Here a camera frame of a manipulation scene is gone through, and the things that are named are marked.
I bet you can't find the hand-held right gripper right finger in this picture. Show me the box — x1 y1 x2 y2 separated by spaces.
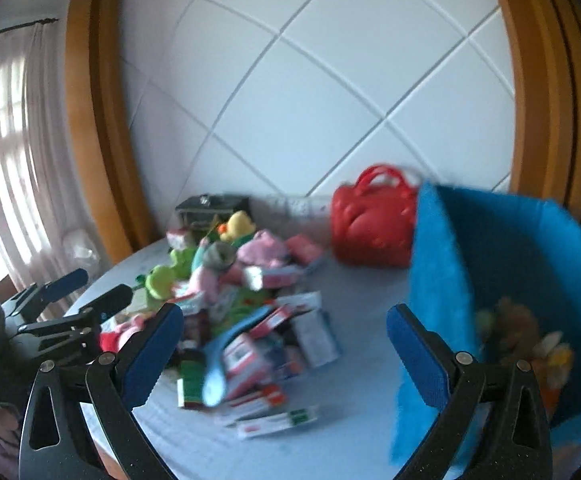
386 302 555 480

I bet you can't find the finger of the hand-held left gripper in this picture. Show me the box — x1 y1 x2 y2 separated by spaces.
16 284 134 352
1 268 90 318

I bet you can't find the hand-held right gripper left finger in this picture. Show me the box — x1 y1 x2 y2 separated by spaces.
18 302 186 480

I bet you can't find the blue fabric storage box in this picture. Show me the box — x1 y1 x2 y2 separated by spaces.
389 182 581 466

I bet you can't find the round grey desktop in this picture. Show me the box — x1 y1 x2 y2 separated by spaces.
65 205 471 480

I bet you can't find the person's left hand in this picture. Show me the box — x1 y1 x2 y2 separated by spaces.
0 402 21 433

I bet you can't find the small pink plush toy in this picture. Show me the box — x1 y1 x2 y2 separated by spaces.
99 312 151 354

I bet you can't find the clear plastic bag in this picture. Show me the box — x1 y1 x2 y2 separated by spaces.
63 229 102 264

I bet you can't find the green frog plush toy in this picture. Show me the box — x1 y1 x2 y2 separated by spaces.
135 247 196 301

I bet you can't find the blue plastic scoop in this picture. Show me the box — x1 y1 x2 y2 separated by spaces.
201 305 277 407

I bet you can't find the pile of small toys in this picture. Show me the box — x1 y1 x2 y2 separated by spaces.
120 227 343 441

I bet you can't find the brown plush toy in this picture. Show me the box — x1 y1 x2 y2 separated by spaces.
475 297 544 361

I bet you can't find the grey cylinder toy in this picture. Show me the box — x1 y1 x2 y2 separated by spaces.
201 241 239 272

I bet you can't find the pale sheer curtain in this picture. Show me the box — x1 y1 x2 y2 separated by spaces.
0 20 107 301

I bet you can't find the dark printed box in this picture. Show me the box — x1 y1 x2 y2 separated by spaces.
174 192 251 233

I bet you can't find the red plastic handbag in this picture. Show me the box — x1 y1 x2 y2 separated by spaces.
331 164 421 268

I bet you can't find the yellow and white plush toy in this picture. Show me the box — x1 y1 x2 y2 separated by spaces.
533 330 576 392

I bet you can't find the yellow duck plush toy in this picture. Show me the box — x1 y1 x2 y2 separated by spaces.
219 210 257 242

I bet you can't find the pink pig plush toy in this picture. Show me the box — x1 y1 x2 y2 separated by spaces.
238 230 291 269

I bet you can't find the dark curtain rod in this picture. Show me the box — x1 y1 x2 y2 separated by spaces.
0 17 59 44

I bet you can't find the wooden window frame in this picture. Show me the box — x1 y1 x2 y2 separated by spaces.
64 0 161 264

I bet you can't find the wooden door frame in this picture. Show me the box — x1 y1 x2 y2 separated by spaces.
485 0 581 251

